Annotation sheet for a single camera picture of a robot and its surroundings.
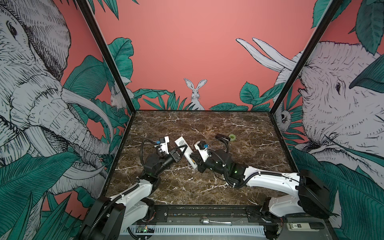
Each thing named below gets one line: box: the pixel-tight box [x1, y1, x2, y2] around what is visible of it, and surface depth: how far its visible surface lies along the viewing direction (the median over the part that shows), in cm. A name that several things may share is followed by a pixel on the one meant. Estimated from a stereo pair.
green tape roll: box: [228, 134, 236, 141], surface depth 106 cm
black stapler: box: [215, 133, 231, 142], surface depth 106 cm
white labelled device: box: [286, 222, 325, 232], surface depth 70 cm
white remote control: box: [174, 136, 198, 170], surface depth 76 cm
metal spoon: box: [199, 216, 232, 226], surface depth 74 cm
